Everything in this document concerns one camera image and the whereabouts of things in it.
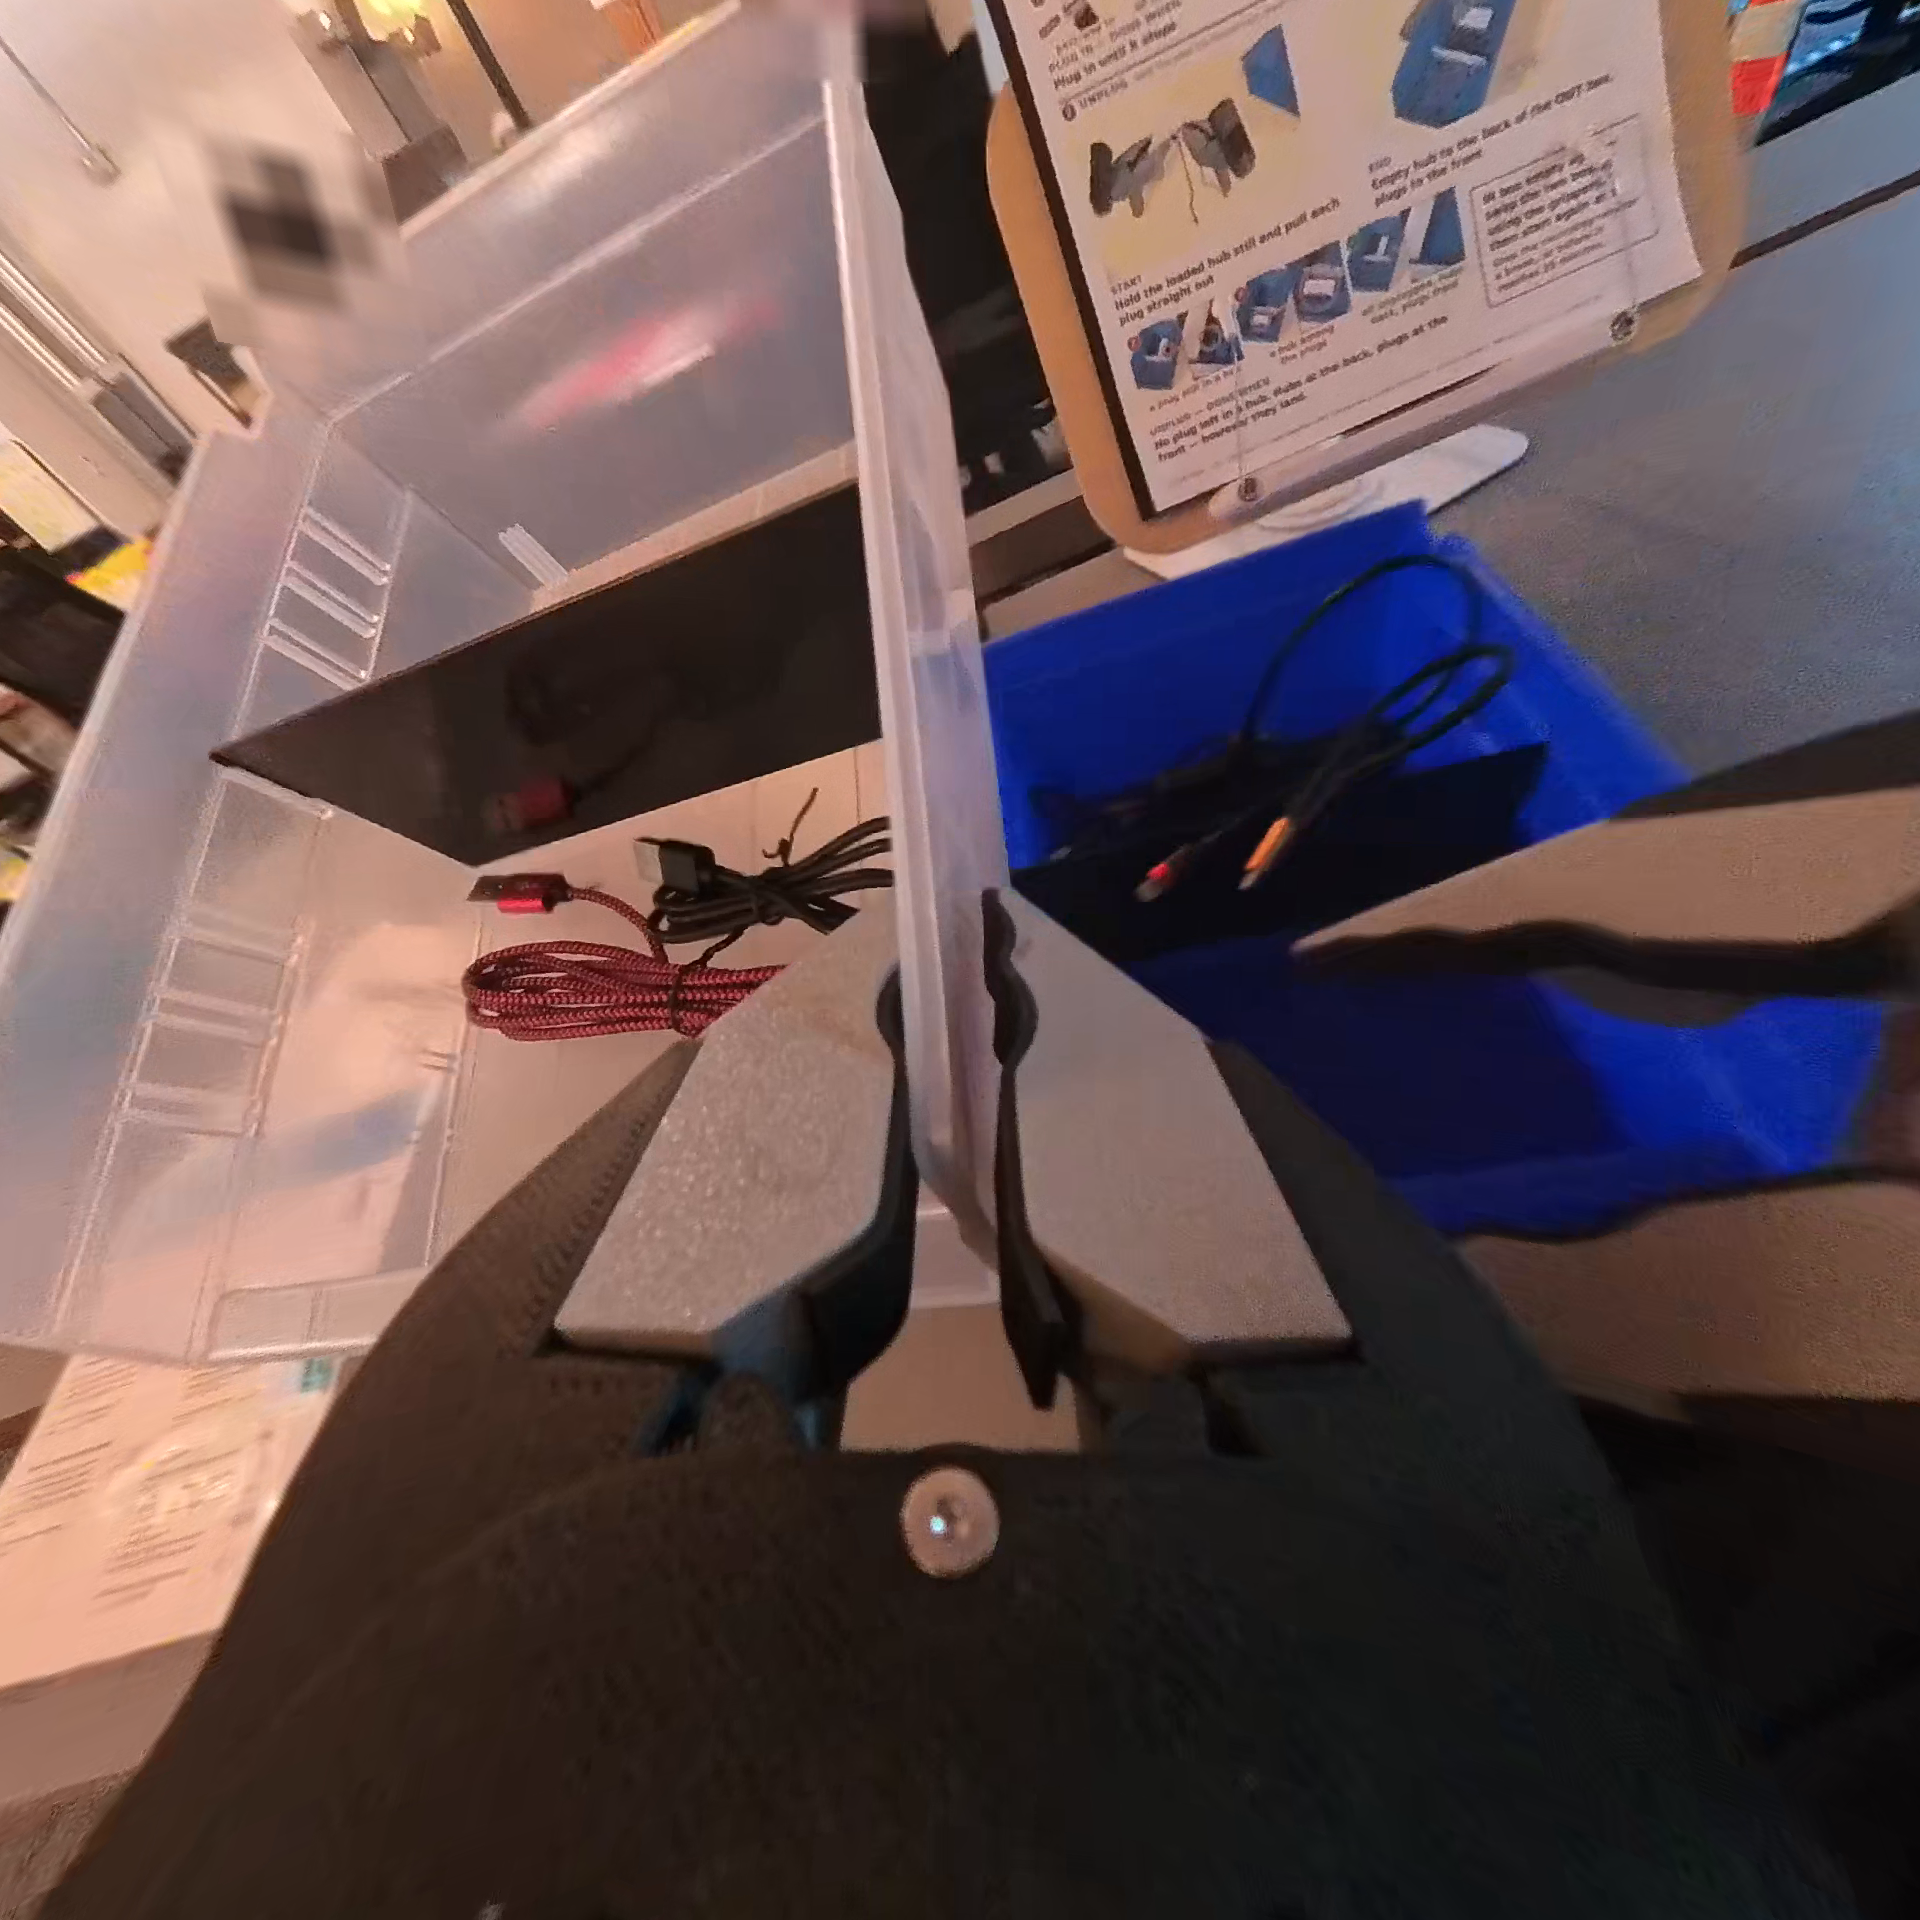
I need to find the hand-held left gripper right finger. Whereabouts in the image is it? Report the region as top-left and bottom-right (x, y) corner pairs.
(980, 889), (1356, 1409)

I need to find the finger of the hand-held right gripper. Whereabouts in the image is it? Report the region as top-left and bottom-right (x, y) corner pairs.
(1292, 778), (1920, 993)
(1457, 1163), (1920, 1404)

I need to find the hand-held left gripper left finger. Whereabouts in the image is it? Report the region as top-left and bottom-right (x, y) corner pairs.
(552, 960), (924, 1449)

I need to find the red braided USB cable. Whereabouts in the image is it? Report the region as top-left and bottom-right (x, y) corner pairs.
(462, 868), (789, 1044)

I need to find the blue plastic bin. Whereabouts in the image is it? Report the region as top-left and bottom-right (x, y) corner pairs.
(981, 503), (1895, 1237)

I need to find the black USB cable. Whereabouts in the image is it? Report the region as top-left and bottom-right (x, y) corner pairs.
(1130, 555), (1488, 908)

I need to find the clear plastic bin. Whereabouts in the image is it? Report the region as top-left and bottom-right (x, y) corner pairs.
(0, 0), (1018, 1369)

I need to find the white stand base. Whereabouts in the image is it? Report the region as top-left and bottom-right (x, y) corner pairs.
(1123, 423), (1533, 581)

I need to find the white printed paper sheet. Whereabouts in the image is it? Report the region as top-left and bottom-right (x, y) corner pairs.
(0, 1350), (332, 1689)

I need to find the printed instruction sheet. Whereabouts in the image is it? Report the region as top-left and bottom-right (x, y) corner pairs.
(1001, 0), (1707, 519)

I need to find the wooden display board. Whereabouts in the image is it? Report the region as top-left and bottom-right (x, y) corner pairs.
(981, 0), (1753, 561)

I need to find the black office chair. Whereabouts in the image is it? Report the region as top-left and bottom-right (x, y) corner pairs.
(858, 22), (1057, 510)

